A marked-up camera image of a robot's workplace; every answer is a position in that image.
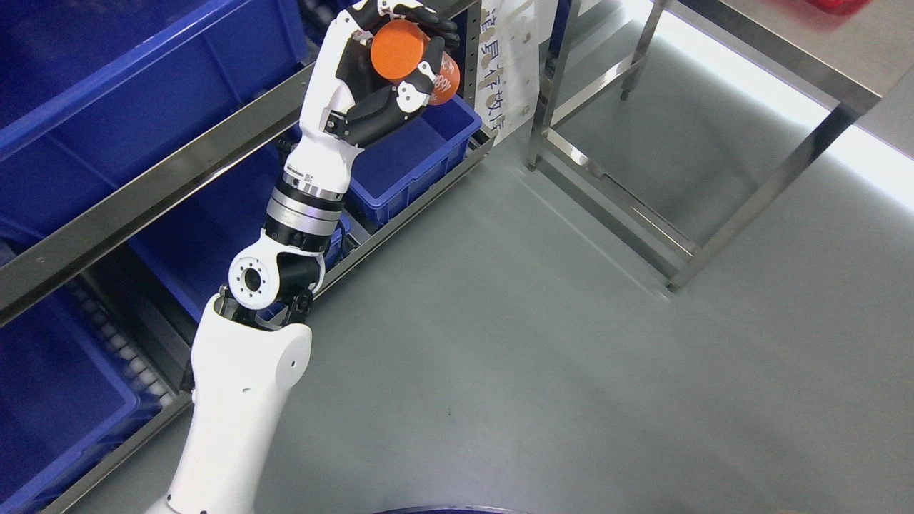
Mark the red plastic tray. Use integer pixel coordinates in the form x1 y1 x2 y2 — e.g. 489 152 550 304
808 0 870 16

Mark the stainless steel desk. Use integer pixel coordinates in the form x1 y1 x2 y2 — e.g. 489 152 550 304
526 1 912 292

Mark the blue bin lower middle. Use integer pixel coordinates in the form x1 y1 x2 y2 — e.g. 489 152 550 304
1 289 161 513

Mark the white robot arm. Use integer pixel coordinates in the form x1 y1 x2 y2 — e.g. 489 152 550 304
148 230 326 513

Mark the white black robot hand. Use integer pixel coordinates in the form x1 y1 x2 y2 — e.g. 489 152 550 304
277 1 460 201

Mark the large blue bin upper right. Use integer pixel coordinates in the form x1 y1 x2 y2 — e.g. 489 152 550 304
1 1 309 246

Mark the blue bin far right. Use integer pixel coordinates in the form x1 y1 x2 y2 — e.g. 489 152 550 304
346 97 482 227

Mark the white sign with blue text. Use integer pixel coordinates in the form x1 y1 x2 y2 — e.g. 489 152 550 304
474 1 557 144

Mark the blue bin lower right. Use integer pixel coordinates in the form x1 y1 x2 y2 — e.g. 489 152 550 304
129 146 284 321

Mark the orange cylindrical capacitor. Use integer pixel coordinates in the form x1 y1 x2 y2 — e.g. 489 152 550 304
370 19 461 106

